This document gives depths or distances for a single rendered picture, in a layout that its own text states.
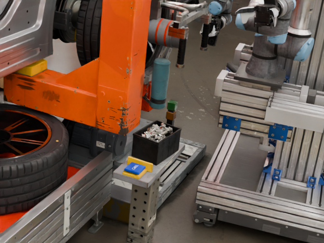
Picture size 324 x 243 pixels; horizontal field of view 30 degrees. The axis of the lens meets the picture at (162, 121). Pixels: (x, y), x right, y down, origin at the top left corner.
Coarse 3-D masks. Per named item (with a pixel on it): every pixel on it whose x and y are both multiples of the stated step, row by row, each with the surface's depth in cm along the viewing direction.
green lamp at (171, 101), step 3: (168, 102) 284; (171, 102) 284; (174, 102) 284; (177, 102) 286; (168, 105) 284; (171, 105) 284; (174, 105) 283; (168, 108) 285; (171, 108) 284; (174, 108) 284
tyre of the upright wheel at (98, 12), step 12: (84, 0) 299; (96, 0) 297; (84, 12) 298; (96, 12) 296; (84, 24) 300; (96, 24) 297; (84, 36) 302; (96, 36) 298; (84, 48) 305; (96, 48) 301; (156, 48) 347; (84, 60) 310
